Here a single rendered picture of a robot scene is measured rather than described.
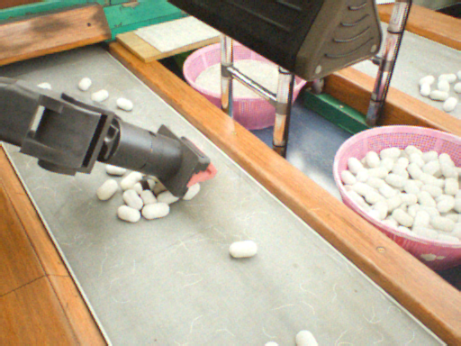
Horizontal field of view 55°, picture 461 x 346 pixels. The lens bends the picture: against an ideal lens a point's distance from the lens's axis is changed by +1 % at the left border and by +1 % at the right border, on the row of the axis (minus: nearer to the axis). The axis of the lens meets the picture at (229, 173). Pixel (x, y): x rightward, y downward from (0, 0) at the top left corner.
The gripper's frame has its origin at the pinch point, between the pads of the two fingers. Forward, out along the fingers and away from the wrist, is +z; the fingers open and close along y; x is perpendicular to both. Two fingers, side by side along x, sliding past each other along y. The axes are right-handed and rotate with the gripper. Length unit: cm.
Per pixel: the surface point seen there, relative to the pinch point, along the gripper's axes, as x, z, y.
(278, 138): -9.7, 7.3, -2.0
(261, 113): -10.7, 17.9, 12.8
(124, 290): 14.2, -14.1, -10.6
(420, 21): -50, 58, 18
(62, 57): 4, -2, 57
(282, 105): -14.3, 3.5, -2.0
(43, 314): 18.0, -22.5, -10.0
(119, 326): 15.8, -16.0, -14.6
